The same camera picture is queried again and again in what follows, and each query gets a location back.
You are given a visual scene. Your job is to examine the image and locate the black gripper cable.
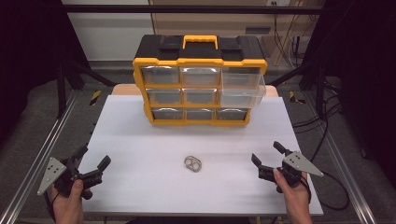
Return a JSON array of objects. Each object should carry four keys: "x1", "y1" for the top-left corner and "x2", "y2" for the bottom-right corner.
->
[
  {"x1": 44, "y1": 190, "x2": 58, "y2": 222},
  {"x1": 300, "y1": 171, "x2": 351, "y2": 212}
]

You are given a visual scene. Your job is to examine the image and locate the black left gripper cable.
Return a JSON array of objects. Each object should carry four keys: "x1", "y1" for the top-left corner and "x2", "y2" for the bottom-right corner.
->
[{"x1": 44, "y1": 190, "x2": 58, "y2": 222}]

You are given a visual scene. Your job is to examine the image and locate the aluminium frame rail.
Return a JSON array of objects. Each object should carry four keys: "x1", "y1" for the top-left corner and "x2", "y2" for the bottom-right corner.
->
[
  {"x1": 0, "y1": 90, "x2": 80, "y2": 224},
  {"x1": 303, "y1": 91, "x2": 378, "y2": 224}
]

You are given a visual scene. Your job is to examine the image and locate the black curtain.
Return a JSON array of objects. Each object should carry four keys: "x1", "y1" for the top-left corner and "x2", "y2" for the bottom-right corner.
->
[
  {"x1": 303, "y1": 0, "x2": 396, "y2": 190},
  {"x1": 0, "y1": 0, "x2": 92, "y2": 147}
]

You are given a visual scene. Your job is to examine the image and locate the person's right hand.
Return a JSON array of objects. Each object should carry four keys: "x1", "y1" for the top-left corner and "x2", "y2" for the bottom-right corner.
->
[{"x1": 273, "y1": 168, "x2": 310, "y2": 205}]

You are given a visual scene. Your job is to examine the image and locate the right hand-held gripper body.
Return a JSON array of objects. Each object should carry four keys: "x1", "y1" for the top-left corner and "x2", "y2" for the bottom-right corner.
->
[{"x1": 275, "y1": 150, "x2": 325, "y2": 194}]

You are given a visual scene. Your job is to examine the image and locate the person's left hand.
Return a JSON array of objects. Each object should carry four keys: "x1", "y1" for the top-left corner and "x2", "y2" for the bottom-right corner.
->
[{"x1": 50, "y1": 179, "x2": 85, "y2": 217}]

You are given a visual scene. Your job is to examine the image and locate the hanging wall cables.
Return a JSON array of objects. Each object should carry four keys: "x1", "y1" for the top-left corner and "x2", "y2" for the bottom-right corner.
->
[{"x1": 272, "y1": 0, "x2": 321, "y2": 70}]

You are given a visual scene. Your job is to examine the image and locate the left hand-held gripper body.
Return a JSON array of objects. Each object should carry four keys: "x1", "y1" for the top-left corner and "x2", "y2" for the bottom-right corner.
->
[{"x1": 36, "y1": 155, "x2": 93, "y2": 201}]

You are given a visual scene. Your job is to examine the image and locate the yellow black drawer organizer cabinet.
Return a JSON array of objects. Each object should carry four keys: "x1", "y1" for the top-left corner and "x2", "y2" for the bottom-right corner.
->
[{"x1": 132, "y1": 34, "x2": 269, "y2": 127}]

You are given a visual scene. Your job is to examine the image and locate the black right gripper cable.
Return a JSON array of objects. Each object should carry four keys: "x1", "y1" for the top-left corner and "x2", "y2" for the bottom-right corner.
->
[{"x1": 300, "y1": 171, "x2": 351, "y2": 212}]

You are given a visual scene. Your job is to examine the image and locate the grey power strip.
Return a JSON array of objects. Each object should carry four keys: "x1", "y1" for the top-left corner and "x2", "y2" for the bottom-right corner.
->
[{"x1": 245, "y1": 26, "x2": 272, "y2": 35}]

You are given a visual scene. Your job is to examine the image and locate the grey oval metal part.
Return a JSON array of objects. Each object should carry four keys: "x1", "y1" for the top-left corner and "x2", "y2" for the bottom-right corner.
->
[{"x1": 183, "y1": 155, "x2": 203, "y2": 174}]

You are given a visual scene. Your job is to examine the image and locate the clear plastic organizer drawer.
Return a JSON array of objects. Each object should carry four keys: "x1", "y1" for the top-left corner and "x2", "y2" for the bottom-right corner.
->
[{"x1": 219, "y1": 66, "x2": 267, "y2": 109}]

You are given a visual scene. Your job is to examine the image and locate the yellow black hazard tape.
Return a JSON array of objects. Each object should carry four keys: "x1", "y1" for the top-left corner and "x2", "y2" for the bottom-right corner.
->
[
  {"x1": 89, "y1": 90, "x2": 103, "y2": 106},
  {"x1": 289, "y1": 91, "x2": 306, "y2": 105}
]

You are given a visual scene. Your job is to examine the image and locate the black crossbar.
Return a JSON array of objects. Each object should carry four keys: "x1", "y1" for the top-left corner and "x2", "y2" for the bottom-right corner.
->
[{"x1": 61, "y1": 4, "x2": 325, "y2": 15}]

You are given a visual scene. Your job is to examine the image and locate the grid of clear closed drawers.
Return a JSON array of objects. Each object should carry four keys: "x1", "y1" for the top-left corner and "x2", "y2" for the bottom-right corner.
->
[{"x1": 140, "y1": 65, "x2": 250, "y2": 121}]

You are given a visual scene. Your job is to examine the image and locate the black floor cables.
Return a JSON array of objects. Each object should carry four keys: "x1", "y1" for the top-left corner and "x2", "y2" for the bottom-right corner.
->
[{"x1": 291, "y1": 76, "x2": 345, "y2": 163}]

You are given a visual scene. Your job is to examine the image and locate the black metal stand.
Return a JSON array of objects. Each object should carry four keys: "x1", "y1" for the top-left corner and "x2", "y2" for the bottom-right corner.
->
[
  {"x1": 266, "y1": 59, "x2": 329, "y2": 119},
  {"x1": 56, "y1": 59, "x2": 118, "y2": 119}
]

